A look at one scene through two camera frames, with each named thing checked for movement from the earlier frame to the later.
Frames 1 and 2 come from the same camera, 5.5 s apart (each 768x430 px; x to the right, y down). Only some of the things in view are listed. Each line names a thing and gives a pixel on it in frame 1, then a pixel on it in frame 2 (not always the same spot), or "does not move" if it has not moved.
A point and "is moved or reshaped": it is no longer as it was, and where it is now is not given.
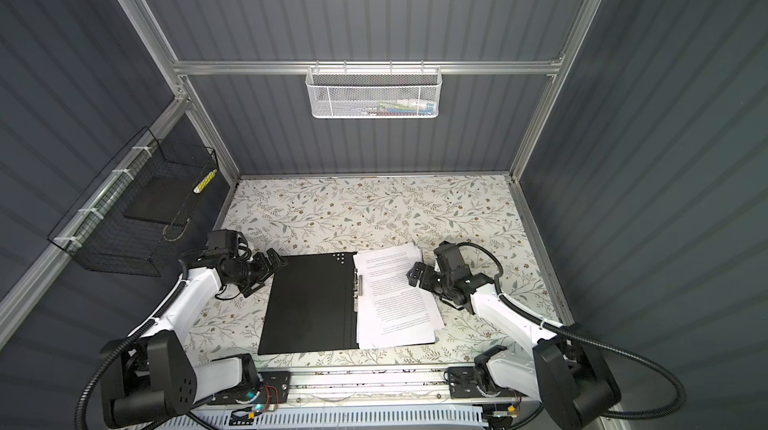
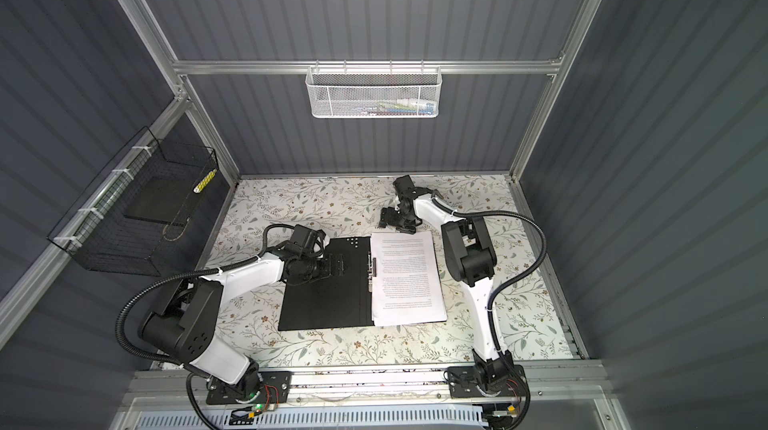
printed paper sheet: (390, 304) is moved or reshaped
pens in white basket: (403, 107) does not move
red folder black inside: (310, 304) is moved or reshaped
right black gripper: (426, 280) to (388, 218)
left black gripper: (258, 259) to (339, 265)
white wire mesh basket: (374, 92) does not move
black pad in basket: (164, 200) does not move
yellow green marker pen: (198, 188) does not move
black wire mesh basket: (140, 200) does not move
